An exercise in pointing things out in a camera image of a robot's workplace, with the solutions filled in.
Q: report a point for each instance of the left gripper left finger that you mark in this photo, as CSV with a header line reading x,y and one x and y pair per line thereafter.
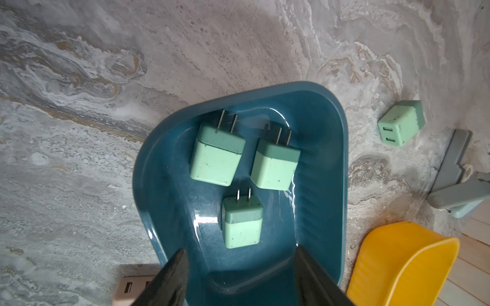
x,y
170,285

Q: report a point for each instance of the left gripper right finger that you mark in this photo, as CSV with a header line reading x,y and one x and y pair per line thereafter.
x,y
314,285

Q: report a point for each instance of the teal storage box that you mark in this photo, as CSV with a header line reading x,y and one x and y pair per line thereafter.
x,y
181,213

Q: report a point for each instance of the yellow storage box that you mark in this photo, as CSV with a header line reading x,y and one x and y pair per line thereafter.
x,y
402,264

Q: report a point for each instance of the green plug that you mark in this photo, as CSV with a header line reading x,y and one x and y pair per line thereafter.
x,y
242,218
275,164
402,122
217,153

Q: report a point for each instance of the pink plug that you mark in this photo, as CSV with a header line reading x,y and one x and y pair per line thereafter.
x,y
129,289

